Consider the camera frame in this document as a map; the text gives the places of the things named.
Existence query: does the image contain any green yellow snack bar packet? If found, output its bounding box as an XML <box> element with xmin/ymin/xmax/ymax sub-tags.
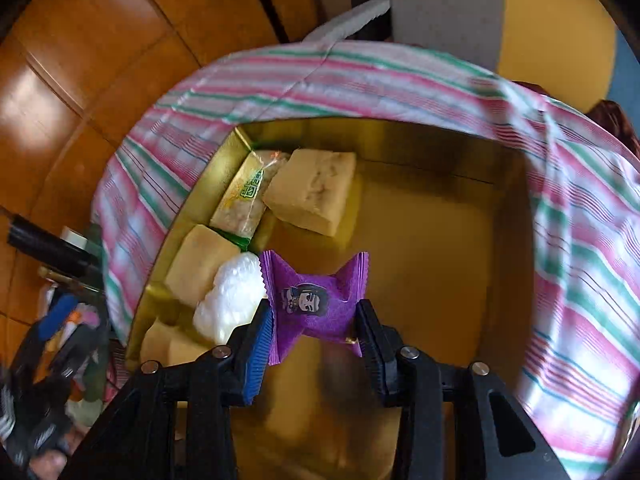
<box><xmin>209</xmin><ymin>150</ymin><xmax>290</xmax><ymax>240</ymax></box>

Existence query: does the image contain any white plastic packet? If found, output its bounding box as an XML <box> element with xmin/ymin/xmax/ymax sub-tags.
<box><xmin>193</xmin><ymin>252</ymin><xmax>267</xmax><ymax>346</ymax></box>

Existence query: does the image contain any yellow sponge cake piece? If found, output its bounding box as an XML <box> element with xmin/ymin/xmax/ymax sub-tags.
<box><xmin>140</xmin><ymin>318</ymin><xmax>214</xmax><ymax>366</ymax></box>
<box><xmin>164</xmin><ymin>224</ymin><xmax>240</xmax><ymax>309</ymax></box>

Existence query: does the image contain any grey yellow blue armchair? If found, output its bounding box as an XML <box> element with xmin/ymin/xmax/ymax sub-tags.
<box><xmin>301</xmin><ymin>0</ymin><xmax>640</xmax><ymax>116</ymax></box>

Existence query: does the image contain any dark red cloth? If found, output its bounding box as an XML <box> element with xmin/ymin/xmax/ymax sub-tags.
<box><xmin>509</xmin><ymin>81</ymin><xmax>639</xmax><ymax>164</ymax></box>

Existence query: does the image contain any left hand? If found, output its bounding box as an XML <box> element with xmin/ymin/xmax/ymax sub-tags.
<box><xmin>28</xmin><ymin>450</ymin><xmax>67</xmax><ymax>480</ymax></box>

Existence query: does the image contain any striped pink green bedsheet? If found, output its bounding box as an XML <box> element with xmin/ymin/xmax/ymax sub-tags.
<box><xmin>91</xmin><ymin>41</ymin><xmax>639</xmax><ymax>479</ymax></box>

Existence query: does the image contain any purple candy wrapper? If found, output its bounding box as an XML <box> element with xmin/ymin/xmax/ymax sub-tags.
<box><xmin>259</xmin><ymin>250</ymin><xmax>369</xmax><ymax>366</ymax></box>

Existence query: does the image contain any gold metal tray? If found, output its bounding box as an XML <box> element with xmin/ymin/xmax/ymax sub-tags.
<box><xmin>127</xmin><ymin>118</ymin><xmax>534</xmax><ymax>479</ymax></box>

